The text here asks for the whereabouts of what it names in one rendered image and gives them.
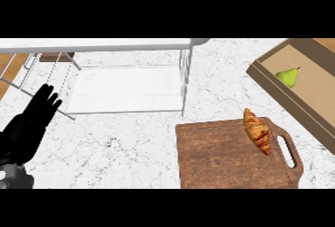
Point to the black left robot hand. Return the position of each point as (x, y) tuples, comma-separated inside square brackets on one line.
[(30, 124)]

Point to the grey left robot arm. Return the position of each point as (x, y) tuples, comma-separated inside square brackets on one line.
[(17, 177)]

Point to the brown wooden cutting board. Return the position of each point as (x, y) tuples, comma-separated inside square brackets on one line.
[(235, 156)]

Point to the green pear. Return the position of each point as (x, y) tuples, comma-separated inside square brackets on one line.
[(288, 77)]

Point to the brown cardboard box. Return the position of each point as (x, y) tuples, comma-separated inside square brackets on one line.
[(302, 85)]

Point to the golden brown croissant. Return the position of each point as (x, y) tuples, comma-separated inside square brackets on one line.
[(257, 131)]

